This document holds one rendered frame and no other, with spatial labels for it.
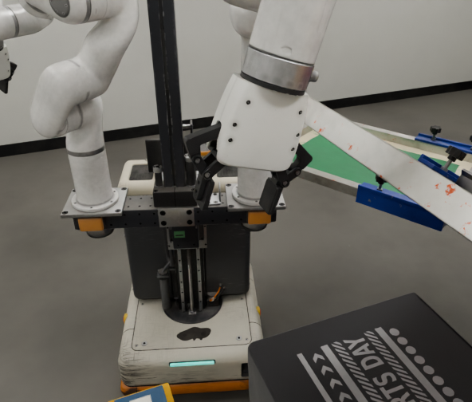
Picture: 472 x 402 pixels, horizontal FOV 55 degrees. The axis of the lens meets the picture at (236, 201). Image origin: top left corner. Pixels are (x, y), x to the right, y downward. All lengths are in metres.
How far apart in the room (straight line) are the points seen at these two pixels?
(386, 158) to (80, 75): 0.69
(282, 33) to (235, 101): 0.08
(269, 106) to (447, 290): 2.49
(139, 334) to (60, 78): 1.31
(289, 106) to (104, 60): 0.60
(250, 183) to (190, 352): 0.97
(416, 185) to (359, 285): 2.26
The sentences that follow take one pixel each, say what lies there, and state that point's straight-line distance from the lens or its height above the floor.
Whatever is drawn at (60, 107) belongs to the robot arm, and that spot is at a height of 1.45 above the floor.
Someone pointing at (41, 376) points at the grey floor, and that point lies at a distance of 2.43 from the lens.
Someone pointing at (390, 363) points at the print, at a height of 0.95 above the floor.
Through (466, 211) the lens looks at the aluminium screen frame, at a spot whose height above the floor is 1.54.
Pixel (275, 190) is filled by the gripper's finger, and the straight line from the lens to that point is 0.57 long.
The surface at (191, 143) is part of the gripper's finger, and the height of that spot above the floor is 1.58.
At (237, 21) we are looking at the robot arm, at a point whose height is 1.63.
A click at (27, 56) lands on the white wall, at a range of 4.36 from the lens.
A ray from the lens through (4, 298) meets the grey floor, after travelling 2.91.
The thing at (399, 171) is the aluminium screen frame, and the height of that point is 1.54.
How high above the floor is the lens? 1.78
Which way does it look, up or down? 31 degrees down
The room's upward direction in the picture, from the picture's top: straight up
